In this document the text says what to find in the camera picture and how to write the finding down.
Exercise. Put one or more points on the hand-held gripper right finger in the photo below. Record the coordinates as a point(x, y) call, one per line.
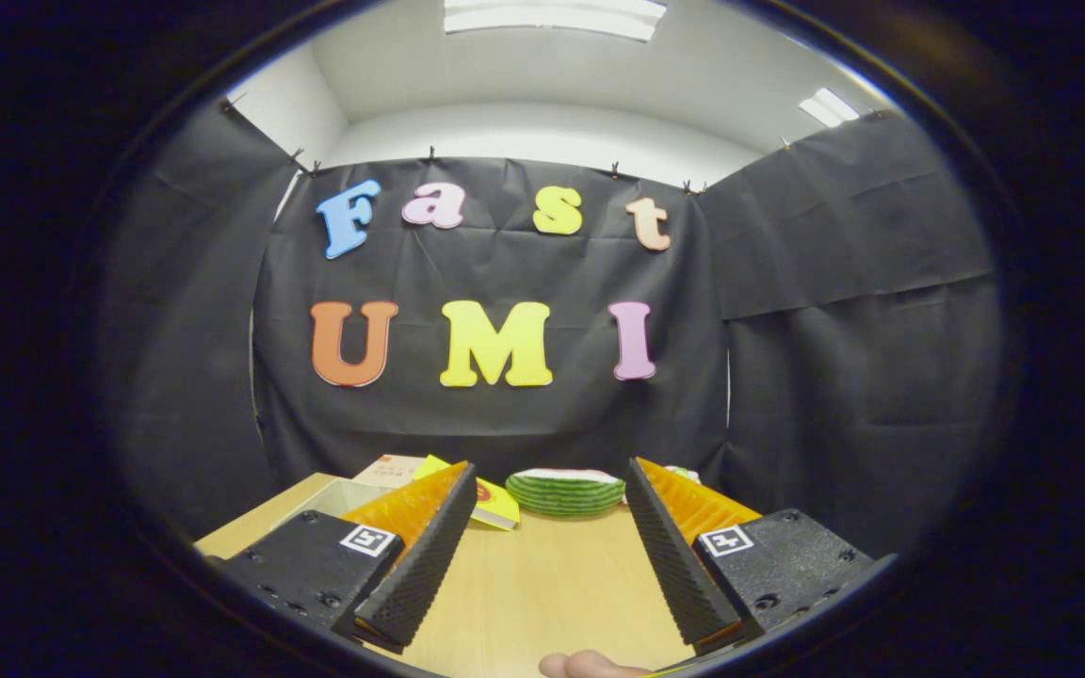
point(674, 565)

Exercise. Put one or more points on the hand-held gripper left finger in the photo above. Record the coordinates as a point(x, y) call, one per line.
point(420, 565)

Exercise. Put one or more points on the pale fabric storage box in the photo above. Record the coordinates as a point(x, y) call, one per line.
point(345, 494)

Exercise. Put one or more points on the pink and green plush toy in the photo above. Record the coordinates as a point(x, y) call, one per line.
point(684, 472)

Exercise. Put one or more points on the yellow book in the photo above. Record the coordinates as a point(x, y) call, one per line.
point(500, 508)

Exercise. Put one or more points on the beige book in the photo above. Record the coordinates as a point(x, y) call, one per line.
point(390, 468)

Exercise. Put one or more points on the watermelon slice plush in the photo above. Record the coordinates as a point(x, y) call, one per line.
point(561, 494)

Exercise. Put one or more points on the black backdrop cloth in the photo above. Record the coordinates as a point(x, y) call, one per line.
point(505, 424)

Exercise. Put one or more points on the small ceiling light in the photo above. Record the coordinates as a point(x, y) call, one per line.
point(830, 106)

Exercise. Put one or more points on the long ceiling light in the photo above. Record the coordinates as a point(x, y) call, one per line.
point(552, 17)

